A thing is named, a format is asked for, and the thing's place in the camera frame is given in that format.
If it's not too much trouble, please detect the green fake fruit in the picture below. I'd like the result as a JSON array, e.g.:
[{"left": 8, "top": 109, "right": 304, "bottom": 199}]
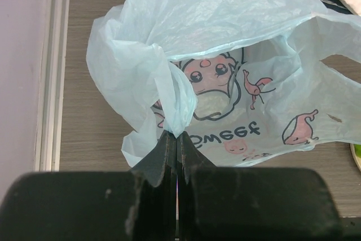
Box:
[{"left": 353, "top": 144, "right": 361, "bottom": 158}]

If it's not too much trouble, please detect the light blue plastic bag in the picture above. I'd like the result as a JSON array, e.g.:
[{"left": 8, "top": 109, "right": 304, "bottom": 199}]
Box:
[{"left": 86, "top": 0, "right": 360, "bottom": 166}]

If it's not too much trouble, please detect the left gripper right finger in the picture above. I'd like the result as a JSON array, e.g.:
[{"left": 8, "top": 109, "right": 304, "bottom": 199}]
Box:
[{"left": 177, "top": 133, "right": 344, "bottom": 240}]

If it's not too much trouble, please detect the aluminium frame post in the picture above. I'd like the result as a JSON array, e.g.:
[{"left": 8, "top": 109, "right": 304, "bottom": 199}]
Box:
[{"left": 34, "top": 0, "right": 70, "bottom": 171}]

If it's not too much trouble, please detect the cream and blue plate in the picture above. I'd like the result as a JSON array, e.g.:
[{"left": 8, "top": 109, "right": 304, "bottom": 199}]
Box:
[{"left": 350, "top": 144, "right": 361, "bottom": 171}]

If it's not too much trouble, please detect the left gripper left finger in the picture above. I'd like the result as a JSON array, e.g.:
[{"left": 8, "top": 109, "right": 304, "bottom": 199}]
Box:
[{"left": 1, "top": 132, "right": 177, "bottom": 240}]

